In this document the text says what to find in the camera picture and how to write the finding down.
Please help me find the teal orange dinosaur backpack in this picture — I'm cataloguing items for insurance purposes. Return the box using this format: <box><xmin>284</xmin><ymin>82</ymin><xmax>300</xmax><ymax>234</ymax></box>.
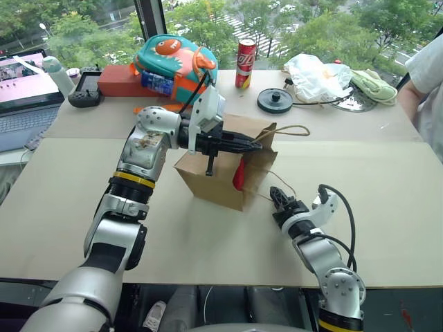
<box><xmin>132</xmin><ymin>33</ymin><xmax>219</xmax><ymax>115</ymax></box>

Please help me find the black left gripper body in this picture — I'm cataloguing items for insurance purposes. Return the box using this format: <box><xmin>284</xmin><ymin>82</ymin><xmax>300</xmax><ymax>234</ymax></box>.
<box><xmin>195</xmin><ymin>123</ymin><xmax>237</xmax><ymax>177</ymax></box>

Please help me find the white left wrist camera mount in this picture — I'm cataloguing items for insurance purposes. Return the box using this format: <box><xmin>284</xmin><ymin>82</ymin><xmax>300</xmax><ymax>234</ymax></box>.
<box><xmin>188</xmin><ymin>86</ymin><xmax>226</xmax><ymax>155</ymax></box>

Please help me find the thin white cable under table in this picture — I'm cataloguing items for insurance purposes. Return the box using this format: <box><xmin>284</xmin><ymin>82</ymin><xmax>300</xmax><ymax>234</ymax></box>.
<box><xmin>203</xmin><ymin>286</ymin><xmax>215</xmax><ymax>326</ymax></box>

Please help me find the black round kettle base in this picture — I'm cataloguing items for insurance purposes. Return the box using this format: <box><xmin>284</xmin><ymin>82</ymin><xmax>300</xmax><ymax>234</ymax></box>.
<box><xmin>256</xmin><ymin>87</ymin><xmax>294</xmax><ymax>114</ymax></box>

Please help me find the white bottle with teal cap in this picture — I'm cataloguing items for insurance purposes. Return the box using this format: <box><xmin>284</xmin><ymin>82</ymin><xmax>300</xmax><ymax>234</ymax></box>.
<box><xmin>42</xmin><ymin>55</ymin><xmax>75</xmax><ymax>98</ymax></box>

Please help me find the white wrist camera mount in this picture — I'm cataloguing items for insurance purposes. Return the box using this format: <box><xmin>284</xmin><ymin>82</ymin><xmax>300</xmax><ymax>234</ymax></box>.
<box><xmin>188</xmin><ymin>86</ymin><xmax>226</xmax><ymax>155</ymax></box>
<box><xmin>280</xmin><ymin>191</ymin><xmax>339</xmax><ymax>233</ymax></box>

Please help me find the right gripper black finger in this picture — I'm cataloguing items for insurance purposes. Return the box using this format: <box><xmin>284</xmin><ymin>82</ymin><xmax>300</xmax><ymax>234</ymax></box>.
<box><xmin>269</xmin><ymin>185</ymin><xmax>284</xmax><ymax>209</ymax></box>
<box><xmin>278</xmin><ymin>188</ymin><xmax>298</xmax><ymax>205</ymax></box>

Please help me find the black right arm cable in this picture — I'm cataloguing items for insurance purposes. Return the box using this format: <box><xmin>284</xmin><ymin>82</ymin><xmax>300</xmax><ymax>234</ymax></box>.
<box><xmin>318</xmin><ymin>184</ymin><xmax>358</xmax><ymax>274</ymax></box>

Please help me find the bystander's grey trouser leg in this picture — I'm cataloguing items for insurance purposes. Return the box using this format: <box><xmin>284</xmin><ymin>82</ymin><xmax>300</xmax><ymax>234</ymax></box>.
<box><xmin>0</xmin><ymin>165</ymin><xmax>21</xmax><ymax>205</ymax></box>

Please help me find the small jar with purple lid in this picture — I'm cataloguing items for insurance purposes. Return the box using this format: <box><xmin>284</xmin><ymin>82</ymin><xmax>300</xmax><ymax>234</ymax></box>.
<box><xmin>65</xmin><ymin>67</ymin><xmax>81</xmax><ymax>86</ymax></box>

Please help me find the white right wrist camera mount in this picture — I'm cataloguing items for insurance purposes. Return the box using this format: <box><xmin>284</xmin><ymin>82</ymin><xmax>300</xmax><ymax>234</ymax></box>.
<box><xmin>280</xmin><ymin>191</ymin><xmax>339</xmax><ymax>233</ymax></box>

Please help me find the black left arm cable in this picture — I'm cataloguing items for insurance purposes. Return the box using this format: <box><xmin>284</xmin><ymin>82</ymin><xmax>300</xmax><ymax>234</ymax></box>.
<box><xmin>178</xmin><ymin>68</ymin><xmax>213</xmax><ymax>115</ymax></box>

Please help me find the red-brown rectangular box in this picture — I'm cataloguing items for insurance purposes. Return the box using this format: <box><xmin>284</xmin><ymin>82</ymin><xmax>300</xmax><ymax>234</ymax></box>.
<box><xmin>97</xmin><ymin>64</ymin><xmax>153</xmax><ymax>98</ymax></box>

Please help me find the red soda can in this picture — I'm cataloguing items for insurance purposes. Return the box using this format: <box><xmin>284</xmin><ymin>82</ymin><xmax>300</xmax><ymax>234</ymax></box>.
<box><xmin>235</xmin><ymin>39</ymin><xmax>257</xmax><ymax>89</ymax></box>

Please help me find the brown paper bag with handles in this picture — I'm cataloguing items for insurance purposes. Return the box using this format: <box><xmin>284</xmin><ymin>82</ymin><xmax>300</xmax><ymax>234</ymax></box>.
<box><xmin>172</xmin><ymin>113</ymin><xmax>311</xmax><ymax>212</ymax></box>

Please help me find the light green cloth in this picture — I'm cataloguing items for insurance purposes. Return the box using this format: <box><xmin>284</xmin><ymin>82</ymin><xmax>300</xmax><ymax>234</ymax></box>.
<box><xmin>349</xmin><ymin>68</ymin><xmax>399</xmax><ymax>107</ymax></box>

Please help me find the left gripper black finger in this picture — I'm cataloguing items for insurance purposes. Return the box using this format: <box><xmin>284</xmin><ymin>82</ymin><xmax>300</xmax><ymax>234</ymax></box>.
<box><xmin>221</xmin><ymin>130</ymin><xmax>259</xmax><ymax>145</ymax></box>
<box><xmin>224</xmin><ymin>140</ymin><xmax>265</xmax><ymax>154</ymax></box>

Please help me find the white sneaker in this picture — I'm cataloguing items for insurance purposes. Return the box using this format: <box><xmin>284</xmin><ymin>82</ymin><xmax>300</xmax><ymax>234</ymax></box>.
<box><xmin>142</xmin><ymin>299</ymin><xmax>168</xmax><ymax>331</ymax></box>

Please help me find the white plastic bag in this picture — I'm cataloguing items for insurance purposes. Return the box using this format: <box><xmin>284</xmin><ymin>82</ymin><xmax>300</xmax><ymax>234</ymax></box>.
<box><xmin>283</xmin><ymin>53</ymin><xmax>354</xmax><ymax>103</ymax></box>

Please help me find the white laptop charger cable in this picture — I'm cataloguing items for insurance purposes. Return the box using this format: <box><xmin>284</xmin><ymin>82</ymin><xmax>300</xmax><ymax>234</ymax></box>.
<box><xmin>19</xmin><ymin>147</ymin><xmax>35</xmax><ymax>174</ymax></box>

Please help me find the black power cord with plug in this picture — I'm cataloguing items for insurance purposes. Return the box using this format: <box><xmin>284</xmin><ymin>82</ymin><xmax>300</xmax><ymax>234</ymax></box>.
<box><xmin>282</xmin><ymin>77</ymin><xmax>356</xmax><ymax>107</ymax></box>

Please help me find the black window frame post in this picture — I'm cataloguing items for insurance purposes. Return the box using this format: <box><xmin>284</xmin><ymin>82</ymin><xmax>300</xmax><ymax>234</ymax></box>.
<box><xmin>133</xmin><ymin>0</ymin><xmax>167</xmax><ymax>41</ymax></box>
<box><xmin>397</xmin><ymin>68</ymin><xmax>413</xmax><ymax>91</ymax></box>

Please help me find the dark grey rounded shape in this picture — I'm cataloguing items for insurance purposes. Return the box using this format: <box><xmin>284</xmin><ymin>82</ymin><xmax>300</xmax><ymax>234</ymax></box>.
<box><xmin>162</xmin><ymin>285</ymin><xmax>200</xmax><ymax>329</ymax></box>

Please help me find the person in white shirt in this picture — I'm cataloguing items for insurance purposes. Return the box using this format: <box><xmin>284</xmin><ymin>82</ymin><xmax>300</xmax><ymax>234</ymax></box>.
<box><xmin>396</xmin><ymin>33</ymin><xmax>443</xmax><ymax>163</ymax></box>

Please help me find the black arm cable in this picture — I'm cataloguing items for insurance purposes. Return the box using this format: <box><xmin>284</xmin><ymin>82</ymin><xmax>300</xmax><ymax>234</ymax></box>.
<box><xmin>178</xmin><ymin>68</ymin><xmax>213</xmax><ymax>115</ymax></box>
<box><xmin>318</xmin><ymin>184</ymin><xmax>358</xmax><ymax>274</ymax></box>

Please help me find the red chili plush toy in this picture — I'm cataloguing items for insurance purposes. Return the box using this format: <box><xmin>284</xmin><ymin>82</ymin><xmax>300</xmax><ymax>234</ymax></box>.
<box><xmin>232</xmin><ymin>158</ymin><xmax>246</xmax><ymax>191</ymax></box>

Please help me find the blue packet in backpack pocket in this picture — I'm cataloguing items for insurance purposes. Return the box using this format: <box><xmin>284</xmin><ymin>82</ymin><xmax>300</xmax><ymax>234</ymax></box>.
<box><xmin>140</xmin><ymin>71</ymin><xmax>174</xmax><ymax>94</ymax></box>

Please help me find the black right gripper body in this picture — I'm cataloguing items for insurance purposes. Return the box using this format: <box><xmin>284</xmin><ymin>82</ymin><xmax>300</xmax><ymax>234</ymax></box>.
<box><xmin>271</xmin><ymin>198</ymin><xmax>311</xmax><ymax>225</ymax></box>

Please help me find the grey laptop with pink screen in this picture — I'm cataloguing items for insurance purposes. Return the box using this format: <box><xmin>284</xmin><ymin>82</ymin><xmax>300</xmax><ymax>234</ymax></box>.
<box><xmin>0</xmin><ymin>48</ymin><xmax>66</xmax><ymax>153</ymax></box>

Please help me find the black handheld controller with screen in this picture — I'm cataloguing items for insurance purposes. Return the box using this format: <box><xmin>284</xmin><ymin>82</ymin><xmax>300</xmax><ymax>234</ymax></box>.
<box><xmin>67</xmin><ymin>64</ymin><xmax>105</xmax><ymax>109</ymax></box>

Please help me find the round metal tray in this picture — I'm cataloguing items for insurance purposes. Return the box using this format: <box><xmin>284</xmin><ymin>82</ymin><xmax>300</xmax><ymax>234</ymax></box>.
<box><xmin>328</xmin><ymin>86</ymin><xmax>378</xmax><ymax>113</ymax></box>

